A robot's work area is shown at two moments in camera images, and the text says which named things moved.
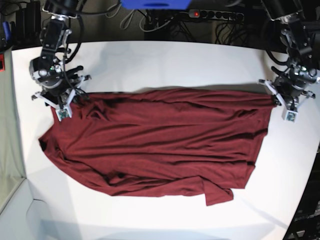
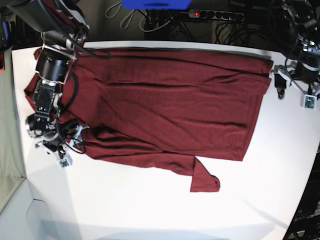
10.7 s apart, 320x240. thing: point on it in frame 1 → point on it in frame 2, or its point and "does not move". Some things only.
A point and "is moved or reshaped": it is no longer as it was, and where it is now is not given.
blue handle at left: [7, 30] does not move
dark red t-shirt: [162, 142] is moved or reshaped
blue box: [155, 4] does not move
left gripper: [60, 97] → [61, 143]
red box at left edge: [2, 63] does not move
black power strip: [223, 15] does not move
